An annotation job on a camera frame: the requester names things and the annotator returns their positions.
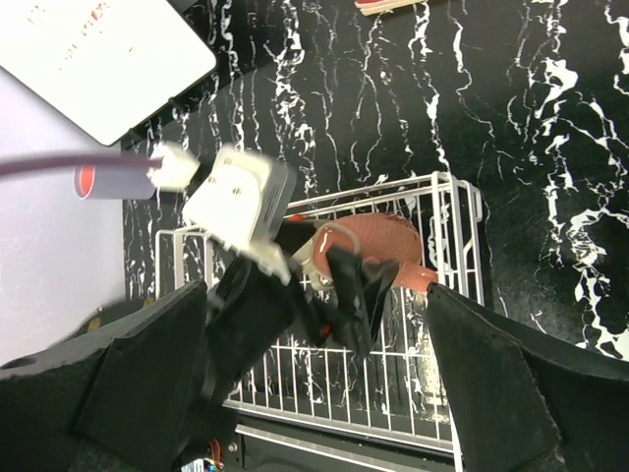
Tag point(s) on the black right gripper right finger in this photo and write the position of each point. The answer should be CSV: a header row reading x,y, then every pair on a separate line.
x,y
523,400

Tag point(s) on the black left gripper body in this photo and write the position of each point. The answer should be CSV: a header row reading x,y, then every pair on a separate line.
x,y
250,309

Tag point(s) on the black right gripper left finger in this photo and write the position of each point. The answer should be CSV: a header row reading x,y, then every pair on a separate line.
x,y
113,398

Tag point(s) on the pink floral mug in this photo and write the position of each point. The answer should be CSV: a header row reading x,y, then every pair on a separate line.
x,y
375,237

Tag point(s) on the pink plastic tumbler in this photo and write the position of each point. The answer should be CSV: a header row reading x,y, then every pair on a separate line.
x,y
100,182

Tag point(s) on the red white small book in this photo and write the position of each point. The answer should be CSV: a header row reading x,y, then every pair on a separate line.
x,y
374,7

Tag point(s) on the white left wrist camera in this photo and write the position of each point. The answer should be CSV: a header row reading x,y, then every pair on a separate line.
x,y
242,204

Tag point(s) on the white wire dish rack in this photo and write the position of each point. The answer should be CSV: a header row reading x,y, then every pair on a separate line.
x,y
395,394

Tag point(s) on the white whiteboard black frame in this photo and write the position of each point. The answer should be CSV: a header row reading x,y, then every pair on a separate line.
x,y
106,65

